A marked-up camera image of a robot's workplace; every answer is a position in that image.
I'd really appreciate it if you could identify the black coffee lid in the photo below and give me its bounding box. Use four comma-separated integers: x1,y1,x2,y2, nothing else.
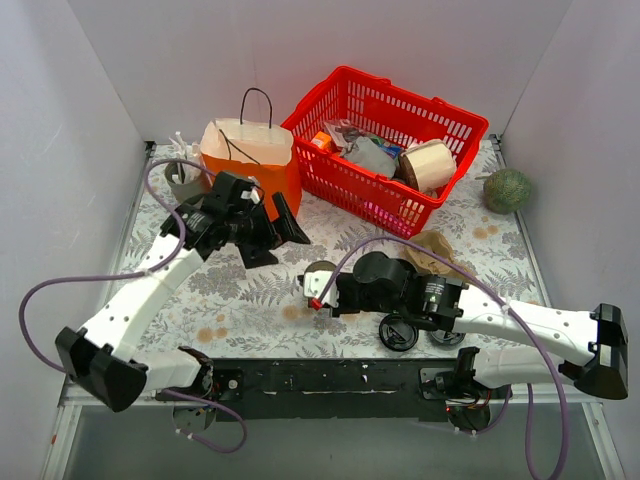
305,260,336,273
428,330,466,347
378,314,419,352

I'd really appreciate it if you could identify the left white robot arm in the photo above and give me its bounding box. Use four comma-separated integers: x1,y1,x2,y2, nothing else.
55,172,310,412

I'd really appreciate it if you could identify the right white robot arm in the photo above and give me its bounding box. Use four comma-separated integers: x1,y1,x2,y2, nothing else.
313,252,629,400

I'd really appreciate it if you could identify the brown cardboard cup carrier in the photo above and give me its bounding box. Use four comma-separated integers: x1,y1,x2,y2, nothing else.
404,230,476,280

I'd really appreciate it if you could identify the grey cup with straws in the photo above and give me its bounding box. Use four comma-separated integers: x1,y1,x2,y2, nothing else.
164,131,211,204

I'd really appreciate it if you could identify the floral patterned table mat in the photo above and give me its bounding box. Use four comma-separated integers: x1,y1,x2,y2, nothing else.
138,141,544,358

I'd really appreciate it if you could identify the orange paper gift bag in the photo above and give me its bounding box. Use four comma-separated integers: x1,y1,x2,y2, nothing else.
200,114,302,219

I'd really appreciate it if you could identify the orange snack packet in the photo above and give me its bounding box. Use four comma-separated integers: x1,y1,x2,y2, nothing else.
311,131,334,152

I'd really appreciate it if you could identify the grey crumpled bag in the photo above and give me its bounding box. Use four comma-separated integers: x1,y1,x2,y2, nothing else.
342,136,396,178

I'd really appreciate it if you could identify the red plastic shopping basket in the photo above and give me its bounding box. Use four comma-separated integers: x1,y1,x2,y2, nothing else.
282,66,489,239

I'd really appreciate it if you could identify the beige tape roll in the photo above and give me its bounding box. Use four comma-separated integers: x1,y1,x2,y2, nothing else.
398,139,457,193

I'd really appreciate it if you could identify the green round melon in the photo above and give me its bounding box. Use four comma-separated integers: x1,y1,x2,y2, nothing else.
483,168,533,215

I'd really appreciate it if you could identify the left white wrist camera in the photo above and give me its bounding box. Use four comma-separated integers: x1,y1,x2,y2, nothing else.
241,184,264,205

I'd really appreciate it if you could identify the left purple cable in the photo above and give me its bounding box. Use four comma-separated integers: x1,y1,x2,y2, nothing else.
18,158,249,454

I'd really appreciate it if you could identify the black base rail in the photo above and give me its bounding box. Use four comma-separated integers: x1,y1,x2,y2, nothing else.
154,357,501,424

